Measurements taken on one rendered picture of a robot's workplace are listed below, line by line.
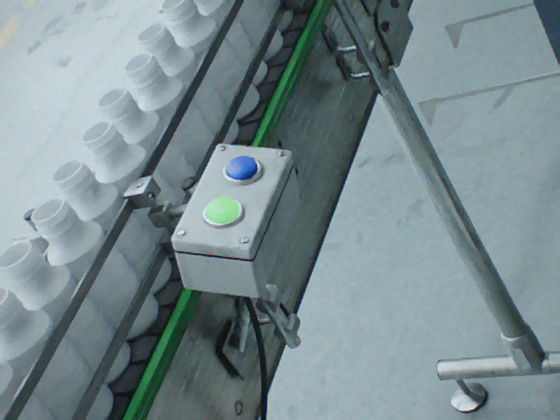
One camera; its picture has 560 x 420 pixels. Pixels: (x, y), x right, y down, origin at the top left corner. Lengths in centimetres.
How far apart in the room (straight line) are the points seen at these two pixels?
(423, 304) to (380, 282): 15
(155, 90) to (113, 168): 12
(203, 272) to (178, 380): 15
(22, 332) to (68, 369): 6
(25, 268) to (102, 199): 13
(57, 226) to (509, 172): 183
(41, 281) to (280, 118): 44
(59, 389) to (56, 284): 10
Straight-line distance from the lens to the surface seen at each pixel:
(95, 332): 119
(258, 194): 114
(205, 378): 128
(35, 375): 111
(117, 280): 121
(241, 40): 150
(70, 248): 119
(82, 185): 123
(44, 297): 116
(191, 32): 143
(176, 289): 128
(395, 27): 183
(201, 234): 111
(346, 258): 288
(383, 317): 267
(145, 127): 131
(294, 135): 151
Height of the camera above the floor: 169
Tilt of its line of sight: 32 degrees down
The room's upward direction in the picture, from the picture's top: 32 degrees counter-clockwise
